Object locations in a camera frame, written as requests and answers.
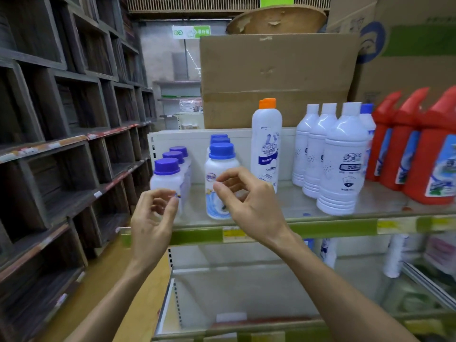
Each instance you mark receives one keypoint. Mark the person's right hand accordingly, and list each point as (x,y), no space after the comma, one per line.
(260,213)

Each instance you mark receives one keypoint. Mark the person's left hand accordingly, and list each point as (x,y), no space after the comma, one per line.
(151,235)

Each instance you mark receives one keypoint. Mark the green-edged metal shelf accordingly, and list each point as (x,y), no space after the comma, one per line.
(249,292)

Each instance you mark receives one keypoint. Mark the green-edged glass shelf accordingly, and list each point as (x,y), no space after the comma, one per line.
(356,220)

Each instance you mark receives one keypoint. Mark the person's right forearm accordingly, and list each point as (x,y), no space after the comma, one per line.
(349,299)

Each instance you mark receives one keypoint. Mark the person's left forearm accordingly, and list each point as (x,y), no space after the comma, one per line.
(110,309)

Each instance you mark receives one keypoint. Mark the yellow price tag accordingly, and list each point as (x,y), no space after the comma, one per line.
(443,224)
(237,235)
(396,226)

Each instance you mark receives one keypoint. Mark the white gondola shelving unit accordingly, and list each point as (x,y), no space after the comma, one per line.
(196,142)

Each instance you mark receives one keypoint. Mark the white empty shelving unit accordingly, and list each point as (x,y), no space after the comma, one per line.
(178,90)

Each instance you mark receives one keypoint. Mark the plain cardboard box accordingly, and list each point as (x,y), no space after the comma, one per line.
(278,67)

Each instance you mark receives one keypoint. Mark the dark wooden cubby shelving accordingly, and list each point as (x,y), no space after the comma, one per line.
(71,110)

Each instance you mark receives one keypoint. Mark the white bottles with pink labels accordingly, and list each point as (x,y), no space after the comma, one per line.
(441,252)

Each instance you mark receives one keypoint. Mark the brown woven basket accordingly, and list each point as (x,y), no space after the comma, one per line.
(278,21)

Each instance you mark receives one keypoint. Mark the green and white hanging sign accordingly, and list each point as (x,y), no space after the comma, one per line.
(191,32)

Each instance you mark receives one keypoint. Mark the cardboard box with green stripe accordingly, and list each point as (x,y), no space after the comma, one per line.
(409,74)

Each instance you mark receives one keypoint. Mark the wooden slatted rail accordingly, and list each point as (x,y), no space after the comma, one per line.
(196,3)

